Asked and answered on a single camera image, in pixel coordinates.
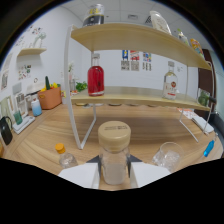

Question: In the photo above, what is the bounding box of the clear bottle with orange cap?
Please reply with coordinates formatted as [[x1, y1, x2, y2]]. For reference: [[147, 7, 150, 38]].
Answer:
[[54, 143, 79, 169]]

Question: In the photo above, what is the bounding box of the blue liquid bottle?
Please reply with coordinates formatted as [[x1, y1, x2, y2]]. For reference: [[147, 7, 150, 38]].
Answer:
[[203, 139, 216, 158]]

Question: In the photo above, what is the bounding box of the white and blue cup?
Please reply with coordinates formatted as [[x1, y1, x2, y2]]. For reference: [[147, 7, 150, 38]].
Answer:
[[30, 98, 43, 117]]

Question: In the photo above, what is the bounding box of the green cup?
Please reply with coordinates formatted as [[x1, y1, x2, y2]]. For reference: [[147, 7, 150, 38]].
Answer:
[[13, 110, 24, 126]]

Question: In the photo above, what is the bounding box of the clear glass with ice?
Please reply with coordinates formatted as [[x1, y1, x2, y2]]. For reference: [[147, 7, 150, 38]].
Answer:
[[151, 142, 185, 173]]

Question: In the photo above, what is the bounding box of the white notebook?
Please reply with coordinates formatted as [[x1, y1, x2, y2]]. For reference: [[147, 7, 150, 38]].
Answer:
[[191, 114, 215, 135]]

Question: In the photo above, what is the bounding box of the white tray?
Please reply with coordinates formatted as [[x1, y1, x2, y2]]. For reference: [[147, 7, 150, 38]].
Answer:
[[12, 114, 36, 135]]

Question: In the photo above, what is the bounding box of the orange storage basket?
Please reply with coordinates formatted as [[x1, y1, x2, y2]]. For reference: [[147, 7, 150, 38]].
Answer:
[[37, 86, 63, 110]]

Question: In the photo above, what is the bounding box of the black kettle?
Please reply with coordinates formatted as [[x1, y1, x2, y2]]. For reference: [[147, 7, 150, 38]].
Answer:
[[0, 116, 14, 146]]

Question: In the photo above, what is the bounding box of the green potted plant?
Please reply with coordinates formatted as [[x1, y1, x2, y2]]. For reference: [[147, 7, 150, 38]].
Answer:
[[75, 81, 89, 93]]

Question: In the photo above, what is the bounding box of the clear bottle with red label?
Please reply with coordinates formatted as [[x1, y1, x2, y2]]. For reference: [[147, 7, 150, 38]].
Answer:
[[162, 60, 179, 101]]

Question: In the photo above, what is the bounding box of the green lime bunch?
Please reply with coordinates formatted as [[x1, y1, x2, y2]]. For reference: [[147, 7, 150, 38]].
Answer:
[[197, 90, 211, 107]]

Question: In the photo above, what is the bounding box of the red liquid glass bottle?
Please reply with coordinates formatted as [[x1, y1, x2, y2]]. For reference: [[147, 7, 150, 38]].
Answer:
[[87, 53, 106, 98]]

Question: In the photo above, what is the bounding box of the green cucumber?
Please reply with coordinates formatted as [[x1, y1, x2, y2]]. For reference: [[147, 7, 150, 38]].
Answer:
[[45, 75, 52, 91]]

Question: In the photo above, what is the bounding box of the white kitchen appliance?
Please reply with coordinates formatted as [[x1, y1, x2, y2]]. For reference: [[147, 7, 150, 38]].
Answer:
[[25, 82, 42, 98]]

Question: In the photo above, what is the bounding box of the two-tier wooden shelf rack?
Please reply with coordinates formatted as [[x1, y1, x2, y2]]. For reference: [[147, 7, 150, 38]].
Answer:
[[63, 22, 215, 150]]

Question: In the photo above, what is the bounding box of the clear bottle with green cap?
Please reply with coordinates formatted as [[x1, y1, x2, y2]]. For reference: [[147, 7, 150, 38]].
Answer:
[[176, 28, 191, 47]]

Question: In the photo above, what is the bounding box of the vase with flowers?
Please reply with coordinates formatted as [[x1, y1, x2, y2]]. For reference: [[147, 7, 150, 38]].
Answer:
[[31, 28, 48, 49]]

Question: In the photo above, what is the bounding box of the black and yellow can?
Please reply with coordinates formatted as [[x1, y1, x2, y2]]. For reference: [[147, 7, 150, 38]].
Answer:
[[82, 3, 106, 28]]

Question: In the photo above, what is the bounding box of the small wall sticker sheet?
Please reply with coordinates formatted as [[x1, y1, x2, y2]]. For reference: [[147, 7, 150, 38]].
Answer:
[[18, 64, 33, 81]]

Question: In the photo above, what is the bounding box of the multicolour wall poster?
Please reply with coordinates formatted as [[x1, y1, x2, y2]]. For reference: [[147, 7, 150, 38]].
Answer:
[[142, 51, 153, 72]]

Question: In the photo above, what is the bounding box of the red wall poster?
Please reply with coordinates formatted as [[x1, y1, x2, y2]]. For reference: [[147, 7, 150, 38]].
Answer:
[[129, 50, 140, 72]]

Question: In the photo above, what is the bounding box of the blue and yellow wall poster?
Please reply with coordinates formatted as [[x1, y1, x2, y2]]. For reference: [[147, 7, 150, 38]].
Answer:
[[121, 49, 130, 71]]

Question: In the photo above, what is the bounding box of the wooden wall shelf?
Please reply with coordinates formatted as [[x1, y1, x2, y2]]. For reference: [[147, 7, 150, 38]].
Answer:
[[17, 47, 48, 57]]

